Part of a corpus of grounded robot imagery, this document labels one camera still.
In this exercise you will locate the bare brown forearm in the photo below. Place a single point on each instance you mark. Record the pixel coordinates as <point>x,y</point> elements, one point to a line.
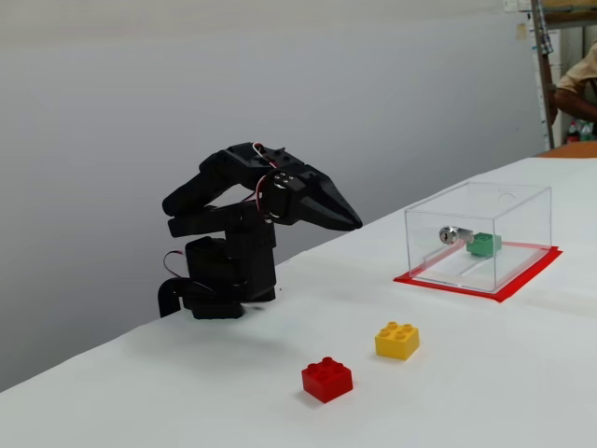
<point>573,105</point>

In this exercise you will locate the clear plastic bottle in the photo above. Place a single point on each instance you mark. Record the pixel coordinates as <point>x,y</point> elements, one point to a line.
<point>587,133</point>

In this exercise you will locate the metal shelf post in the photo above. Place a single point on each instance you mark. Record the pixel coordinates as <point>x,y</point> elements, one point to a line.
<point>542,70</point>

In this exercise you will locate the black table clamp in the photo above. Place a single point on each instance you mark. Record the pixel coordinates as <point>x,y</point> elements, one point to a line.
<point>167,298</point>

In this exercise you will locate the red tape frame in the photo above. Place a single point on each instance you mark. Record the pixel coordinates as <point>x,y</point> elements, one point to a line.
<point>527,280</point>

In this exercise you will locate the silver cam lock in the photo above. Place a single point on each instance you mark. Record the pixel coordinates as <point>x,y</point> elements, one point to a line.
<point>450,235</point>

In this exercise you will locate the green lego brick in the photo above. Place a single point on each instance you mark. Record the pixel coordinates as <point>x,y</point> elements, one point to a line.
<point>486,246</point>

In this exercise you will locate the transparent acrylic box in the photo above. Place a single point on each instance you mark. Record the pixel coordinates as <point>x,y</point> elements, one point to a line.
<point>522,219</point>

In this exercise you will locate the yellow lego brick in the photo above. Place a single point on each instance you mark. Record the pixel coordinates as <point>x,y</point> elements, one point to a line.
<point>396,343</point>

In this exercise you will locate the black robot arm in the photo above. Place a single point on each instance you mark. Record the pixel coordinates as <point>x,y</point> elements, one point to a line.
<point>219,261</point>

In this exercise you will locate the red lego brick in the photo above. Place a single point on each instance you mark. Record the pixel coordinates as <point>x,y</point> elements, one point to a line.
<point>326,382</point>

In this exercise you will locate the red capped cola bottle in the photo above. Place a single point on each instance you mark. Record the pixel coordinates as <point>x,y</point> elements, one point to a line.
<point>572,134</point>

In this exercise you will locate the wooden shelf board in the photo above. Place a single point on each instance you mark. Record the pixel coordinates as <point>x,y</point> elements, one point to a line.
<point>571,16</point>

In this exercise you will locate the orange wooden table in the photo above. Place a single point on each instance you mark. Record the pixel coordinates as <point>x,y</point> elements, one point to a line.
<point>573,150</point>

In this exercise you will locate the person in beige shirt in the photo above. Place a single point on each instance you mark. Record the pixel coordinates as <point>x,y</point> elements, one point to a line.
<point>580,72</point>

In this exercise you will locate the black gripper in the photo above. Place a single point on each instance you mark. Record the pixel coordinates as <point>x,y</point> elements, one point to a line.
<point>312,195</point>

